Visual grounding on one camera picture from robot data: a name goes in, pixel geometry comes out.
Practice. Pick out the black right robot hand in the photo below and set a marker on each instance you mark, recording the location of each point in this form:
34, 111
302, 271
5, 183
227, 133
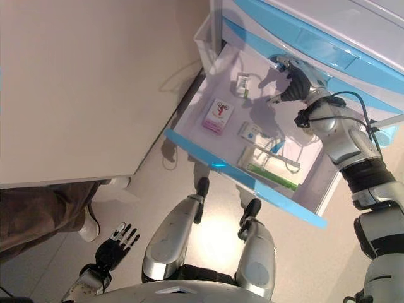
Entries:
298, 85

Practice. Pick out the blue waste bin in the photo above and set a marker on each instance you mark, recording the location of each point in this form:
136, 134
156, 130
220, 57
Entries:
388, 137

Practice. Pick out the brown trouser leg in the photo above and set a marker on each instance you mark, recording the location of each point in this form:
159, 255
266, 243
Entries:
38, 214

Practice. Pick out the white blue cart drawer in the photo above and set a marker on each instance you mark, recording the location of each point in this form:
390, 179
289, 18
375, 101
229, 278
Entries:
217, 164
325, 47
246, 36

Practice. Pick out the white cart side bin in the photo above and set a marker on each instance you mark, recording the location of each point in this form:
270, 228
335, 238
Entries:
203, 47

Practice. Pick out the large green white medicine box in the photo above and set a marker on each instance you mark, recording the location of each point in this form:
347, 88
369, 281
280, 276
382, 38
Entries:
262, 167

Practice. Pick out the white shoe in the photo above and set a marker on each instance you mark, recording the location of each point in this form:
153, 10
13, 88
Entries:
90, 227
120, 182

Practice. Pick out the grey robot torso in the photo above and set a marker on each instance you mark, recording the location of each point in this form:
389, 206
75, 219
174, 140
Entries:
158, 293

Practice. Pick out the blue white medicine box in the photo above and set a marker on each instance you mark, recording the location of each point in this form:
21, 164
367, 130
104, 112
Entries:
249, 132

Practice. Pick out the small green white medicine box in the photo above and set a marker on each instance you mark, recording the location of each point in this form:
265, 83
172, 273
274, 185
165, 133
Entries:
243, 83

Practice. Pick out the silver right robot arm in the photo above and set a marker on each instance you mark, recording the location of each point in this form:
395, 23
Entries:
347, 148

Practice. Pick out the pink white medicine box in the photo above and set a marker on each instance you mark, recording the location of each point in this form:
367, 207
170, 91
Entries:
217, 116

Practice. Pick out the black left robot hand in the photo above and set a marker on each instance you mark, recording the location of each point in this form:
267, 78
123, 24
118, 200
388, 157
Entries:
109, 252

